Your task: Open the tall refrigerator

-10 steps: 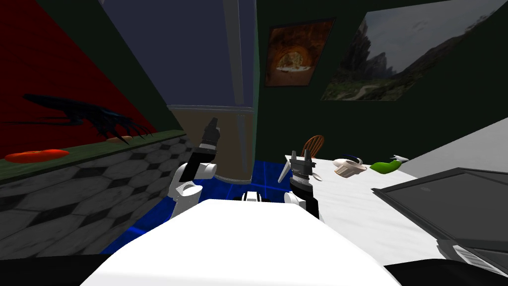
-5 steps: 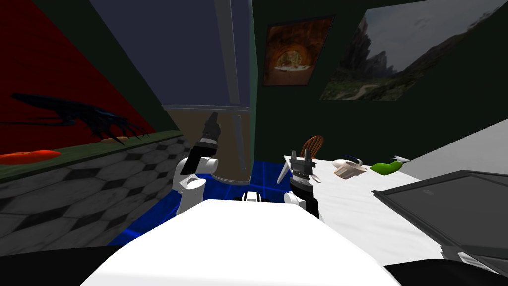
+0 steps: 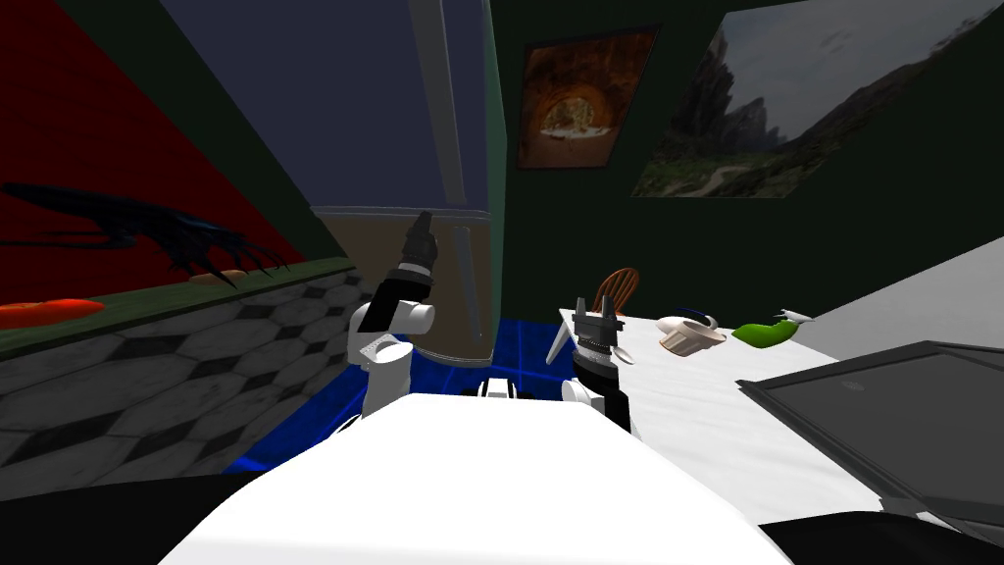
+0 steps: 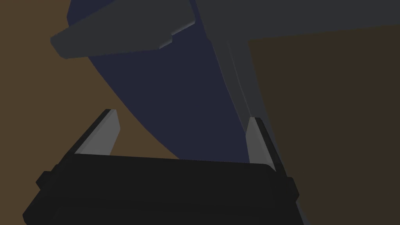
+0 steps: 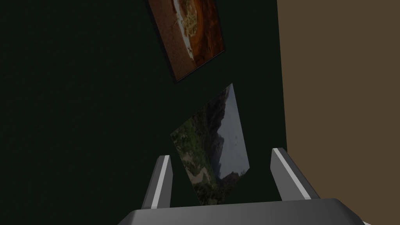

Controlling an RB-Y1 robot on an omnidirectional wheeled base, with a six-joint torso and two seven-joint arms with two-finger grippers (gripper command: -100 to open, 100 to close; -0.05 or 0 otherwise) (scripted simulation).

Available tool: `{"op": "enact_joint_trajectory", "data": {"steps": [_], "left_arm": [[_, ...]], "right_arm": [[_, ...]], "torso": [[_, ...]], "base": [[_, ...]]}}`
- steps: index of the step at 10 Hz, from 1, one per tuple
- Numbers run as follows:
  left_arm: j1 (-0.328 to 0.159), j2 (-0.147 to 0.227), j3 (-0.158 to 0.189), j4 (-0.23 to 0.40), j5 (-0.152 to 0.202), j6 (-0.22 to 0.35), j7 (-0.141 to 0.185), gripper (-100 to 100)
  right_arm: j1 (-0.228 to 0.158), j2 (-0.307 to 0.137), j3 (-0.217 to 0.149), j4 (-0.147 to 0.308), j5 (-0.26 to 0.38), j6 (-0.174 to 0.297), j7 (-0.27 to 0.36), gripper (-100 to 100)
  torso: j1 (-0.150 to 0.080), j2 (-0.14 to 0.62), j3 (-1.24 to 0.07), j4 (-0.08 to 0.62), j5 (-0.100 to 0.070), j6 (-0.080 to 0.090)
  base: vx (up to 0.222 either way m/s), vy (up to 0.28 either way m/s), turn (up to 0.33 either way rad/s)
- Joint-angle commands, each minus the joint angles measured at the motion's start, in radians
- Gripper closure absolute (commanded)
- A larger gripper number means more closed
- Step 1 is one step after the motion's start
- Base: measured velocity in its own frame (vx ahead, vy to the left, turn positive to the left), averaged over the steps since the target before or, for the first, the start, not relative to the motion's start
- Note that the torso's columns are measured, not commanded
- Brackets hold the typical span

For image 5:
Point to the brown food picture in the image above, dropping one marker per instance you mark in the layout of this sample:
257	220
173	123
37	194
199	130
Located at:
190	34

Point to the mountain landscape picture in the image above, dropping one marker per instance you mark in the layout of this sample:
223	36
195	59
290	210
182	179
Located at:
212	147

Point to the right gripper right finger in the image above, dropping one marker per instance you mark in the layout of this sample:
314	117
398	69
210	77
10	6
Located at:
290	179

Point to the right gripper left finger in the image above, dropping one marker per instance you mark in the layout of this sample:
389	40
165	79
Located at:
159	184

